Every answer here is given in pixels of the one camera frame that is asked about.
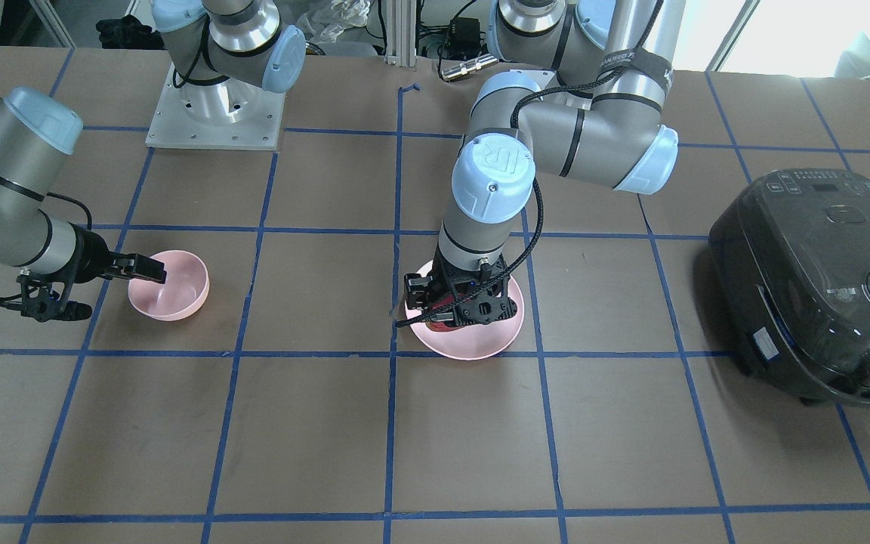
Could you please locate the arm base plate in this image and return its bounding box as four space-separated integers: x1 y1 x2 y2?
145 66 285 151

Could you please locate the black rice cooker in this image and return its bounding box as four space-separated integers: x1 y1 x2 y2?
708 168 870 409

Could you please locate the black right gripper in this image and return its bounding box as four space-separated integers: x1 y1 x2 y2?
0 226 167 323

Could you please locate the pink bowl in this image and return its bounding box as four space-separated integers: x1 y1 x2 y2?
127 250 210 321

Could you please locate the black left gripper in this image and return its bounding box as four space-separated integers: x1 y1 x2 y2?
403 252 519 327

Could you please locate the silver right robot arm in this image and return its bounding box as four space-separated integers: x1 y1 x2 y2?
0 1 307 323

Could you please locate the pink plate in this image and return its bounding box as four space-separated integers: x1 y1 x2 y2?
410 277 524 360

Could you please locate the red apple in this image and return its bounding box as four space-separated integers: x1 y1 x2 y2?
424 295 462 332

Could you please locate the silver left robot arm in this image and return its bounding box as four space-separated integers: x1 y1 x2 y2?
400 1 686 330

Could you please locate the aluminium frame post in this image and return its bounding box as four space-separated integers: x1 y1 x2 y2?
378 0 418 69

